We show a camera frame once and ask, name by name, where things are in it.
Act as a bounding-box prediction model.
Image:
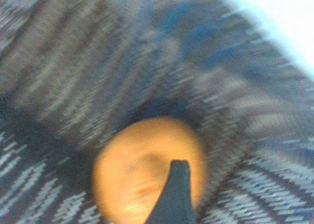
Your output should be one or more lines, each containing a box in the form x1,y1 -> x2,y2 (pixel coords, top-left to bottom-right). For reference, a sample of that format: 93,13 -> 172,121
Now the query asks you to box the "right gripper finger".
146,159 -> 198,224

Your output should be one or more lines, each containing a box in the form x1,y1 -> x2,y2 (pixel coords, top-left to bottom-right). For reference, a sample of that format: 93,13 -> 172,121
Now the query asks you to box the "orange fruit with knob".
91,116 -> 207,224

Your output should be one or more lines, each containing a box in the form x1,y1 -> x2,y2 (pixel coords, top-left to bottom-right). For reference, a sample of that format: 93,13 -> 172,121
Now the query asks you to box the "dark brown wicker basket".
0,0 -> 314,224

